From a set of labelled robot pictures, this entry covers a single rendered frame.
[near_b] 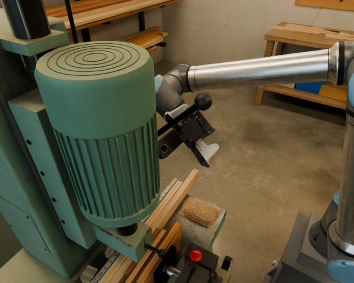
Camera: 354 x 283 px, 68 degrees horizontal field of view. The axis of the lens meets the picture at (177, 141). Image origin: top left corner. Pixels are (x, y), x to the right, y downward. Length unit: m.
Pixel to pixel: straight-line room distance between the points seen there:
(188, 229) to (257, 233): 1.19
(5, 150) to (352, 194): 0.84
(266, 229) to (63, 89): 1.87
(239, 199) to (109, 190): 1.80
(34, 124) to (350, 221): 0.85
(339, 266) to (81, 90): 0.91
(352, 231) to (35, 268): 0.99
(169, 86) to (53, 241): 0.55
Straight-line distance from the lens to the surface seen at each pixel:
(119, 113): 0.38
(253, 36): 3.89
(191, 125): 0.66
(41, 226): 0.76
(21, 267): 1.08
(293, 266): 1.33
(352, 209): 0.90
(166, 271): 0.77
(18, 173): 0.64
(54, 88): 0.38
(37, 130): 0.53
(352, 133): 0.77
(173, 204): 0.91
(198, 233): 0.90
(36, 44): 0.50
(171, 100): 0.83
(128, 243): 0.69
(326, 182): 2.61
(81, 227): 0.71
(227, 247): 1.95
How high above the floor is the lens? 1.65
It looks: 37 degrees down
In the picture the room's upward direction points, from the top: straight up
